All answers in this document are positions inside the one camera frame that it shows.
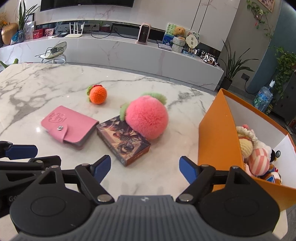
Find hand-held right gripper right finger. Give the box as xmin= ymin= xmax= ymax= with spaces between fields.
xmin=176 ymin=156 xmax=255 ymax=204

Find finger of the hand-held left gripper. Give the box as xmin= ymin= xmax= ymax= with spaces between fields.
xmin=0 ymin=156 xmax=62 ymax=186
xmin=0 ymin=141 xmax=38 ymax=160

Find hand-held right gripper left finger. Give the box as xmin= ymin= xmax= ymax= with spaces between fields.
xmin=30 ymin=155 xmax=115 ymax=205

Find illustrated card box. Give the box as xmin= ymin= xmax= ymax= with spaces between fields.
xmin=96 ymin=115 xmax=151 ymax=167

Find orange cardboard box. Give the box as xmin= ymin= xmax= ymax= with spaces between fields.
xmin=198 ymin=88 xmax=296 ymax=212

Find pink card holder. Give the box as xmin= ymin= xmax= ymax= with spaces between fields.
xmin=41 ymin=105 xmax=100 ymax=150

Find crochet bunny doll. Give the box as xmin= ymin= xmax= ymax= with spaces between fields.
xmin=236 ymin=124 xmax=258 ymax=159

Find pink fluffy peach plush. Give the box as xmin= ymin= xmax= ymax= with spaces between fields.
xmin=119 ymin=92 xmax=169 ymax=140

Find pink checkered plush toy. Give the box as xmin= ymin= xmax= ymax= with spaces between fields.
xmin=244 ymin=140 xmax=281 ymax=178

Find orange crochet fruit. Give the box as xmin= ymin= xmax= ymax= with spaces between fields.
xmin=87 ymin=85 xmax=108 ymax=105

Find blue sailor plush toy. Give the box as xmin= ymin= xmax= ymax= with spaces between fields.
xmin=269 ymin=171 xmax=283 ymax=184

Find green bird ornament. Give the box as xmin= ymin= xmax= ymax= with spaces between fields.
xmin=0 ymin=59 xmax=19 ymax=69

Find long-leaf potted plant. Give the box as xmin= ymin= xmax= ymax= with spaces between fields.
xmin=220 ymin=39 xmax=259 ymax=91

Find white round stool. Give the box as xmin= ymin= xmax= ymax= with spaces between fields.
xmin=35 ymin=41 xmax=67 ymax=64

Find water bottle with pump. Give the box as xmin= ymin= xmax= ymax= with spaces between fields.
xmin=253 ymin=80 xmax=275 ymax=112

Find black and white cow toy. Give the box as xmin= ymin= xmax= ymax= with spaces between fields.
xmin=200 ymin=50 xmax=220 ymax=67

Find marble television console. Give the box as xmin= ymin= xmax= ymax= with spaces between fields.
xmin=0 ymin=32 xmax=224 ymax=92

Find brown gourd vase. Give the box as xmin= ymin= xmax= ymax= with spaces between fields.
xmin=1 ymin=22 xmax=19 ymax=45

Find grey laptop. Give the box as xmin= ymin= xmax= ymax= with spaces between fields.
xmin=156 ymin=40 xmax=173 ymax=51

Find white router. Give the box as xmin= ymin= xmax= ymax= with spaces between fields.
xmin=64 ymin=21 xmax=85 ymax=38

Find tall leaf plant in vase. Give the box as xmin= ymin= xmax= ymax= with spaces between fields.
xmin=16 ymin=0 xmax=40 ymax=44

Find dried flower bunch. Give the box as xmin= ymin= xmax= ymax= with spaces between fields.
xmin=0 ymin=11 xmax=8 ymax=29

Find green landscape painting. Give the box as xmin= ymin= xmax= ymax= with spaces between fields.
xmin=163 ymin=23 xmax=182 ymax=46

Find brown teddy bear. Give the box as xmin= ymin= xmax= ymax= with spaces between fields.
xmin=173 ymin=27 xmax=186 ymax=39

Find white space heater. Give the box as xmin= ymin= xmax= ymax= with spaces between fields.
xmin=135 ymin=22 xmax=152 ymax=44

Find trailing pothos plant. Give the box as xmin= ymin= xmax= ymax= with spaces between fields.
xmin=268 ymin=46 xmax=296 ymax=98

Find climbing vine plant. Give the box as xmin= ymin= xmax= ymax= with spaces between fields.
xmin=246 ymin=0 xmax=275 ymax=40

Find photo frame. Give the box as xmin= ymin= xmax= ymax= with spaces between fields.
xmin=23 ymin=13 xmax=35 ymax=31

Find black power cable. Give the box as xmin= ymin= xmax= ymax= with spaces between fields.
xmin=91 ymin=22 xmax=119 ymax=39

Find wall television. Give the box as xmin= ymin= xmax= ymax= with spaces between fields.
xmin=40 ymin=0 xmax=134 ymax=12

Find framed wall picture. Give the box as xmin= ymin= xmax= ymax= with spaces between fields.
xmin=258 ymin=0 xmax=275 ymax=12

